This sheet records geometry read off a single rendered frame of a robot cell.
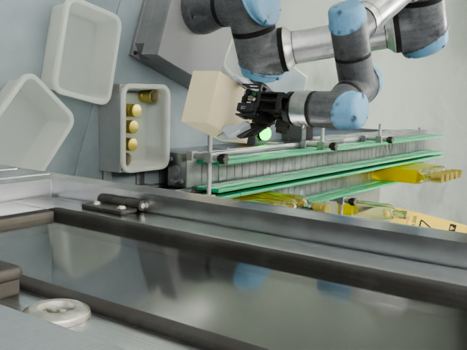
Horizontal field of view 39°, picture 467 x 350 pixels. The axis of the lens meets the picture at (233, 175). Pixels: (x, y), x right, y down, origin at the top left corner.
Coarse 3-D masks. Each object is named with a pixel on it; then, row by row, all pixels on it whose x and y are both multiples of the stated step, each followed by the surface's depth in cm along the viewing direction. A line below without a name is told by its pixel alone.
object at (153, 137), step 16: (128, 96) 173; (160, 96) 176; (144, 112) 178; (160, 112) 176; (144, 128) 179; (160, 128) 177; (144, 144) 179; (160, 144) 177; (144, 160) 179; (160, 160) 177
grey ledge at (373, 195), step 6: (366, 192) 270; (372, 192) 275; (378, 192) 280; (348, 198) 257; (360, 198) 266; (366, 198) 271; (372, 198) 276; (378, 198) 280; (330, 204) 246; (336, 204) 250; (330, 210) 246; (336, 210) 250
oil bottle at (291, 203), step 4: (248, 196) 190; (252, 196) 190; (256, 196) 190; (260, 196) 190; (264, 196) 190; (268, 196) 190; (272, 196) 191; (276, 200) 185; (280, 200) 184; (284, 200) 184; (288, 200) 184; (292, 200) 185; (288, 204) 183; (292, 204) 183; (296, 204) 184
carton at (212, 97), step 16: (192, 80) 149; (208, 80) 146; (224, 80) 147; (192, 96) 148; (208, 96) 145; (224, 96) 148; (240, 96) 153; (192, 112) 147; (208, 112) 144; (224, 112) 148; (208, 128) 149
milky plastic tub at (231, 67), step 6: (228, 48) 196; (234, 48) 210; (228, 54) 208; (234, 54) 211; (228, 60) 208; (234, 60) 211; (228, 66) 209; (234, 66) 211; (222, 72) 201; (228, 72) 197; (234, 72) 212; (240, 72) 214
